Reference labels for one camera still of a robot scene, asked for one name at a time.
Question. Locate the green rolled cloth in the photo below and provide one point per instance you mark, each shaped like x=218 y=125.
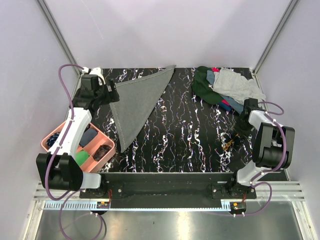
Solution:
x=81 y=157

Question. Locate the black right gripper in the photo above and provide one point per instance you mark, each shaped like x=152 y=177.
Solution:
x=237 y=129

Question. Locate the dark brown rolled item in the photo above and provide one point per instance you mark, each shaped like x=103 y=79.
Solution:
x=101 y=152

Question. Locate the light grey shirt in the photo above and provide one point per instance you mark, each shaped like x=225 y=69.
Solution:
x=234 y=85

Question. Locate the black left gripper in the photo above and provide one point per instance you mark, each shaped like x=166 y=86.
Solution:
x=112 y=96

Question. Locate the pink compartment tray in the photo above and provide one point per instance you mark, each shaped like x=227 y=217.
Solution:
x=94 y=150

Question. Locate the blue patterned rolled sock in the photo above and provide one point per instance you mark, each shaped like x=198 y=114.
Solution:
x=52 y=139

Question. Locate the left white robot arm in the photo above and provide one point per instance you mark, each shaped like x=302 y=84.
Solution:
x=57 y=168

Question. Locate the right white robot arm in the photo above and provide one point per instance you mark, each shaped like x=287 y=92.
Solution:
x=273 y=145

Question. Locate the grey cloth napkin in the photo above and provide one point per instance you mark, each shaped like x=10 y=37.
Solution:
x=137 y=99

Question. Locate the grey blue folded cloth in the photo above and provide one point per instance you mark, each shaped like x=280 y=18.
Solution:
x=87 y=137

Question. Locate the blue garment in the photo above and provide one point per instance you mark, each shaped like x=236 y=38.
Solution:
x=211 y=77

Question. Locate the gold spoon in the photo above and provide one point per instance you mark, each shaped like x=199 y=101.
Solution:
x=231 y=143

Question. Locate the dark green garment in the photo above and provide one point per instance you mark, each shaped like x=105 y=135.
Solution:
x=202 y=88

